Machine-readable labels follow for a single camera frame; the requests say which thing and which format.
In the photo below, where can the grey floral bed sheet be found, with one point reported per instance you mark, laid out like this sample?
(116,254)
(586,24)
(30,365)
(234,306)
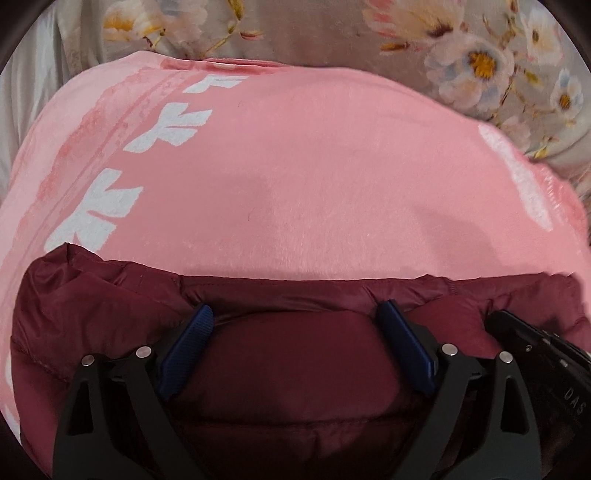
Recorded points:
(323,37)

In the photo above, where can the pink printed blanket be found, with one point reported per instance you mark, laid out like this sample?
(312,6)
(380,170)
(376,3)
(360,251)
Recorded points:
(300,184)

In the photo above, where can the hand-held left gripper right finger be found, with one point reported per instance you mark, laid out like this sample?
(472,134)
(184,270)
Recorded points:
(408,350)

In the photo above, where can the white satin curtain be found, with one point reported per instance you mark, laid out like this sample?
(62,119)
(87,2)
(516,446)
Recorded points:
(27,83)

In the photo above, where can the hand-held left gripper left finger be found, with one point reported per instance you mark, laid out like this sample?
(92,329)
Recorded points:
(184,355)

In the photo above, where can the maroon puffer jacket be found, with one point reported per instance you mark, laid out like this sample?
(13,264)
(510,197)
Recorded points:
(286,360)

